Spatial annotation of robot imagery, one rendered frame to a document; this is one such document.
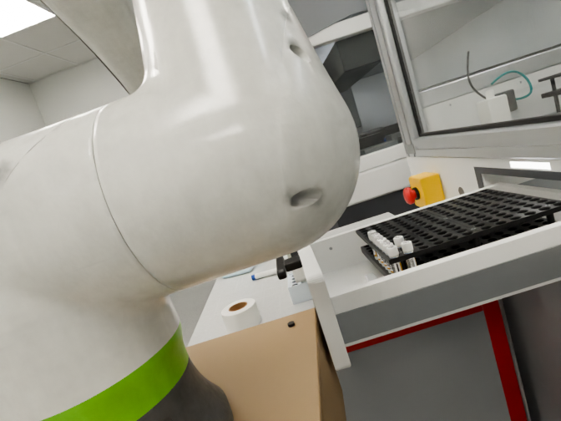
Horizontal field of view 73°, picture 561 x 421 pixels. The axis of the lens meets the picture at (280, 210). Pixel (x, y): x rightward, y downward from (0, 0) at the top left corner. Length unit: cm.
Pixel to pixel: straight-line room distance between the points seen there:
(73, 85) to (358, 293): 529
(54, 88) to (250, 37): 549
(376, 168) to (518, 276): 94
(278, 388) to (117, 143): 24
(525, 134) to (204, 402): 50
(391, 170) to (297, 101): 119
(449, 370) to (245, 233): 64
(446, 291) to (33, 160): 39
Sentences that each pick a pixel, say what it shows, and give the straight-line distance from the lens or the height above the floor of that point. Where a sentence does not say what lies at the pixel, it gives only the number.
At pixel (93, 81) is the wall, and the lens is 544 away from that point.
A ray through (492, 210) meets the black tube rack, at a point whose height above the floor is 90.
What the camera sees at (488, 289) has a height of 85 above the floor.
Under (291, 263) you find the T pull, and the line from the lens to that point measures 52.
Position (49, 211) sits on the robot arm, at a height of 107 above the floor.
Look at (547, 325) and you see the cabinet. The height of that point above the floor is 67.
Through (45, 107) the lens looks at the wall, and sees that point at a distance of 575.
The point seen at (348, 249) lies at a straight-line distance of 66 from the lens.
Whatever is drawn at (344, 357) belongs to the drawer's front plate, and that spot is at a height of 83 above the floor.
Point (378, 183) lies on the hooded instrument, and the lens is 137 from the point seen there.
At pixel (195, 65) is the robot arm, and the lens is 22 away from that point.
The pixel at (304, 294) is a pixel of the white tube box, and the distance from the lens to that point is 78.
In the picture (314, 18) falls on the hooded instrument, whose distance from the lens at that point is 139.
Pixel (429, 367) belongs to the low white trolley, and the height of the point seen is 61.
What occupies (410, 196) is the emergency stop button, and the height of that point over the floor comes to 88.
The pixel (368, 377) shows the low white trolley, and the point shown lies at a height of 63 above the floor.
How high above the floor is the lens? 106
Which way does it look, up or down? 8 degrees down
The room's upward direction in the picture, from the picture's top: 18 degrees counter-clockwise
